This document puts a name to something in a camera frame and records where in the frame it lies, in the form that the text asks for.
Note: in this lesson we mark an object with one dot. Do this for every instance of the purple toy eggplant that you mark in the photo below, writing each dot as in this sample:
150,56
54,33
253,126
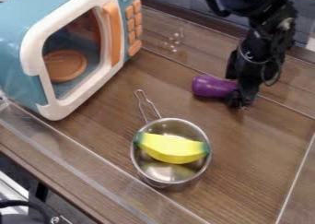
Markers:
213,87

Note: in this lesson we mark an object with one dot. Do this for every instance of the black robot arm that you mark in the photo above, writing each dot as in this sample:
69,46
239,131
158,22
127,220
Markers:
267,15

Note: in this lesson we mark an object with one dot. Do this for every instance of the blue toy microwave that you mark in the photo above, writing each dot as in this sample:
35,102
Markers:
62,49

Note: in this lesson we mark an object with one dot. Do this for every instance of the silver pot with handle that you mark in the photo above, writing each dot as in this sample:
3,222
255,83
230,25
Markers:
159,174

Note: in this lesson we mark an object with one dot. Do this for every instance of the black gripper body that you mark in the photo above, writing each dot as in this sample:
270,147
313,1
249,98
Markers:
255,62

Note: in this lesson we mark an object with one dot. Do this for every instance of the clear acrylic barrier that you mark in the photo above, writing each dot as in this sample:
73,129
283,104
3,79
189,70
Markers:
110,195

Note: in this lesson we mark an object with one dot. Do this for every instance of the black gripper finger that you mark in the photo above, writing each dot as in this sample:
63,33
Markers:
241,98

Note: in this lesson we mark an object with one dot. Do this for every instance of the yellow toy banana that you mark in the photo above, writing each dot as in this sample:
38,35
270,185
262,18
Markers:
171,149

